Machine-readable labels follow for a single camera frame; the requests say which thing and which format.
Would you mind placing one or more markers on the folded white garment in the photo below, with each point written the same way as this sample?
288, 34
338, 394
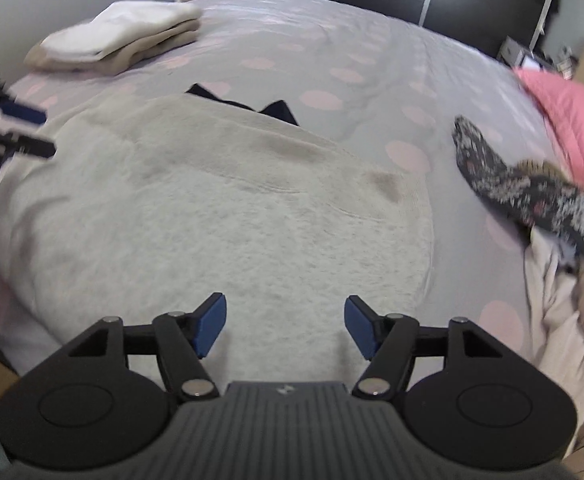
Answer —
116, 25

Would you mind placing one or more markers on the folded beige garment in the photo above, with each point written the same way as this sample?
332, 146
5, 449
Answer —
141, 52

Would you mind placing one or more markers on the dark floral garment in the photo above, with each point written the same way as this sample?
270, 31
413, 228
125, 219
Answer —
532, 190

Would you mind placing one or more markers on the pink pillow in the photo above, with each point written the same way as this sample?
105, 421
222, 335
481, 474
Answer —
572, 110

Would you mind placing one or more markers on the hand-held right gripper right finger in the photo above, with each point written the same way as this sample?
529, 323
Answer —
362, 327

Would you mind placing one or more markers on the grey storage box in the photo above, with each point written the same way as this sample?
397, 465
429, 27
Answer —
514, 51

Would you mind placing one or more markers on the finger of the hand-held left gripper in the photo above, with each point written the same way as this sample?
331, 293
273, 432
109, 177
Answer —
21, 110
21, 146

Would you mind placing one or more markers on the white fleece sweater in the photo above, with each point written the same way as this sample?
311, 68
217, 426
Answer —
221, 210

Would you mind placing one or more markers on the pile of cream clothes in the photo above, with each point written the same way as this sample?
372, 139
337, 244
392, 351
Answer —
557, 320

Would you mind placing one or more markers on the black garment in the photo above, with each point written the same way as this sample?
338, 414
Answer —
277, 111

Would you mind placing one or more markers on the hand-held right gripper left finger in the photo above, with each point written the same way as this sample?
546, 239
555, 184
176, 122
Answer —
210, 325

